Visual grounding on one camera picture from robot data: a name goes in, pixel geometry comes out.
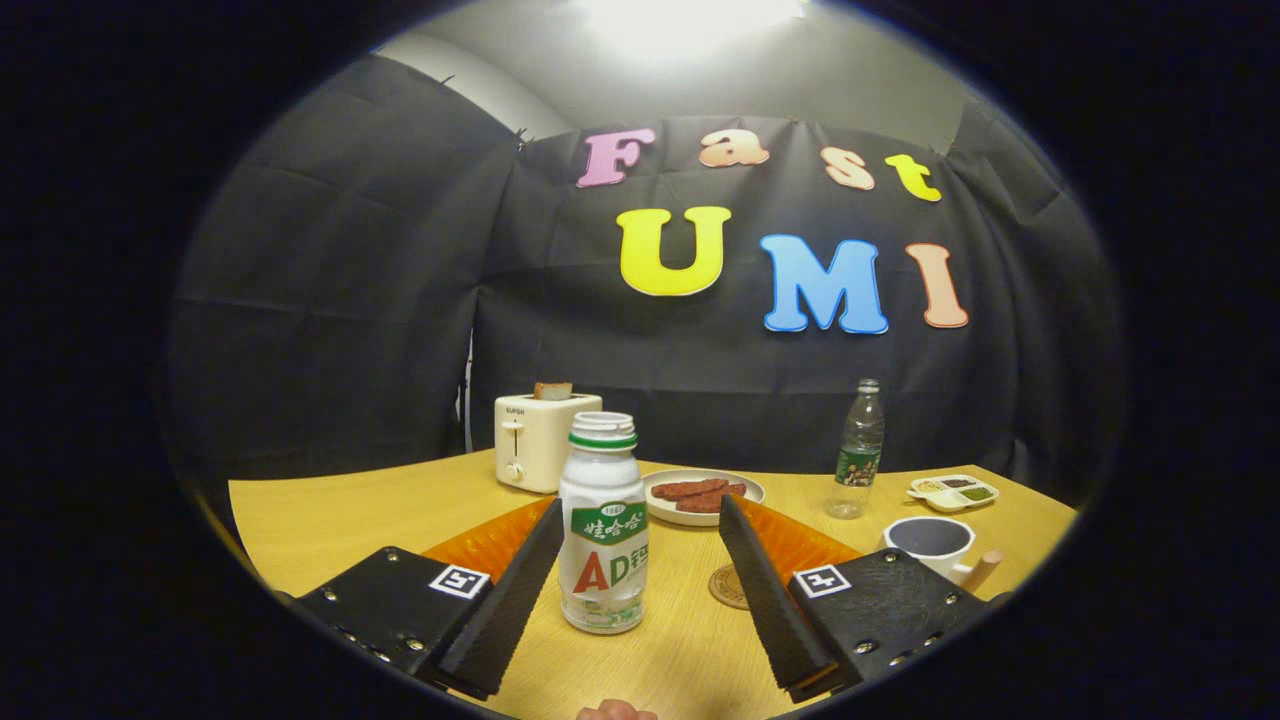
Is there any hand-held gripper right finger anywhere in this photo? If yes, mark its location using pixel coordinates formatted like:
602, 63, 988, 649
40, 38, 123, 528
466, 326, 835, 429
718, 493, 1001, 703

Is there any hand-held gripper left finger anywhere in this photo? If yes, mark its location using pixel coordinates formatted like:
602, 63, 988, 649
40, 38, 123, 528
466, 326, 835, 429
290, 497, 566, 701

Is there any round cork coaster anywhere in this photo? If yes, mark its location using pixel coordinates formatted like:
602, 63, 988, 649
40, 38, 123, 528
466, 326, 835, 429
708, 563, 751, 611

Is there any white juice bottle green label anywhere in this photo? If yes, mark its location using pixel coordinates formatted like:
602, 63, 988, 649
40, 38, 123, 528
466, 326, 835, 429
557, 411, 650, 636

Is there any white cup with wooden handle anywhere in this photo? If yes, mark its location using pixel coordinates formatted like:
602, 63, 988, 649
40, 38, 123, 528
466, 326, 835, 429
882, 516, 1004, 599

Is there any clear plastic water bottle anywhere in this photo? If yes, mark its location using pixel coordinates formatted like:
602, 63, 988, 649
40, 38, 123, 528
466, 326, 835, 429
826, 379, 886, 520

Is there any round grey plate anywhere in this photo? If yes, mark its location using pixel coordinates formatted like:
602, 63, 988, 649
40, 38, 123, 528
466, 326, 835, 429
641, 469, 766, 528

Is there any cream toaster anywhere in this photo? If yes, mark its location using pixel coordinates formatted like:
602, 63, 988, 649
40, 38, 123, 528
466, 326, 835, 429
494, 393, 604, 495

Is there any wooden table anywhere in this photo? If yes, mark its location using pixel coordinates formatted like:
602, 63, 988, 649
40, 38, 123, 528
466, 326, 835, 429
228, 448, 1081, 720

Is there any white divided dish with beans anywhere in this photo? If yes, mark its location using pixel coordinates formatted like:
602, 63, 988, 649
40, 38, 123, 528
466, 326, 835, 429
907, 474, 1000, 514

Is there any black backdrop cloth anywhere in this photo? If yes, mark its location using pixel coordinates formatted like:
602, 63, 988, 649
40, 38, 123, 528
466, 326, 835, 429
165, 55, 1126, 501

